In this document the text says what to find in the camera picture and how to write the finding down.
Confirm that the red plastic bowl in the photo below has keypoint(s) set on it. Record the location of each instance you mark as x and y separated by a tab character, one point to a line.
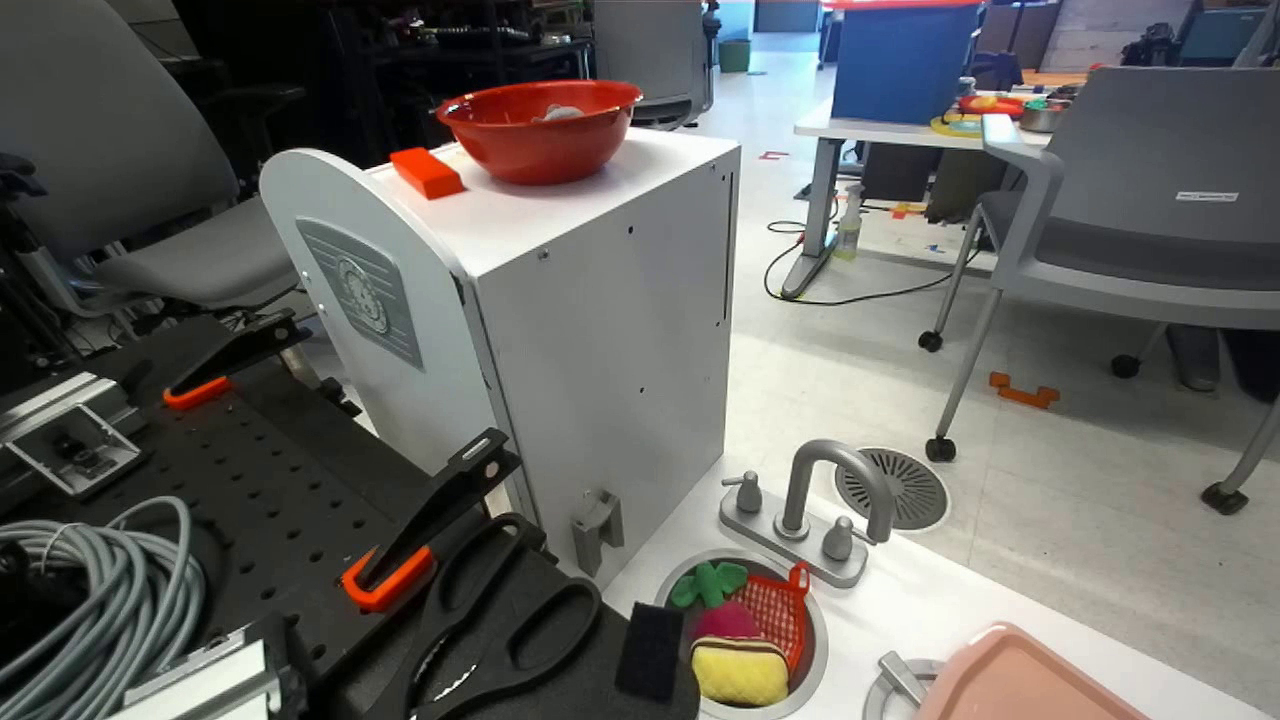
540	151

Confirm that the small grey soft toy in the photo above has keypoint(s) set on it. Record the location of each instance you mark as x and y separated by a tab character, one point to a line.
567	114

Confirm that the grey toy faucet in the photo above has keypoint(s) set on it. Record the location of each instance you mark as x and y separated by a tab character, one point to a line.
800	495

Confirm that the green toy leaf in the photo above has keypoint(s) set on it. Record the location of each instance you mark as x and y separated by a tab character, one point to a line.
706	585

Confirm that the red mesh toy strawberry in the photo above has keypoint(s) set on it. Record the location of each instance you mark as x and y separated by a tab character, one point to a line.
764	604

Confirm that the orange rectangular block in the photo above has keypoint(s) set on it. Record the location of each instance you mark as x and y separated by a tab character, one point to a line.
427	174

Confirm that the small black block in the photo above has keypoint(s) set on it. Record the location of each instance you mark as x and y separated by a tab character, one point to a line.
648	654

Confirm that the round grey floor drain cover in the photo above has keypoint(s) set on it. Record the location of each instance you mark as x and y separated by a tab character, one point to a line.
920	485

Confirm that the small green bin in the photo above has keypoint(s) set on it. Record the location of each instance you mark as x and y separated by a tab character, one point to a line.
732	58

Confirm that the light grey chair back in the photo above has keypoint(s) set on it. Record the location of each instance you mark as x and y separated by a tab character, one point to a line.
652	40

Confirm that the white desk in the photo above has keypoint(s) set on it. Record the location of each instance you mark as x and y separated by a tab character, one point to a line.
867	130

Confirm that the yellow toy sponge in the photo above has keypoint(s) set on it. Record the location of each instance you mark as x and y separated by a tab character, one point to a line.
740	674

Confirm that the round toy sink basin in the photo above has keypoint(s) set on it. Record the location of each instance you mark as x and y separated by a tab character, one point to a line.
823	641

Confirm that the white toy kitchen counter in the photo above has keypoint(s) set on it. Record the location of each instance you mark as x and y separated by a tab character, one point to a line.
934	602

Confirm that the orange floor tape strip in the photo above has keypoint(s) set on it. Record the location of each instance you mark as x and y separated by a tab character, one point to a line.
1024	393

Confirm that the blue storage bin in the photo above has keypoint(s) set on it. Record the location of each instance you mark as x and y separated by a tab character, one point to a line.
902	67

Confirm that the black perforated workbench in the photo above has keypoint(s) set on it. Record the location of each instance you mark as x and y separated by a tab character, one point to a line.
267	495

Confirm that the grey toy stove burner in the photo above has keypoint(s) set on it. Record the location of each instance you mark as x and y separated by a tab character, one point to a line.
885	680

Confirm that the orange bin lid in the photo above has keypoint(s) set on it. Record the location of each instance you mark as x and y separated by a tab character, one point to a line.
902	4

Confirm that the pink cutting board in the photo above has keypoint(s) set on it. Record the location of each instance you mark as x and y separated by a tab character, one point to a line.
1012	680

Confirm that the grey office chair on casters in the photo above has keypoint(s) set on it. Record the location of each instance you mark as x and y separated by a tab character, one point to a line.
1163	203

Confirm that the large grey padded chair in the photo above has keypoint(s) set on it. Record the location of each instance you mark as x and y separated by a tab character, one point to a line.
107	134

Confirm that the dark blue chair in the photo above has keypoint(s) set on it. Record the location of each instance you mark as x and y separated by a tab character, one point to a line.
1212	34

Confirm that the silver aluminium bracket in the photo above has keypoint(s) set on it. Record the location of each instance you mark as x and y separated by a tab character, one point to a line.
200	680
65	447

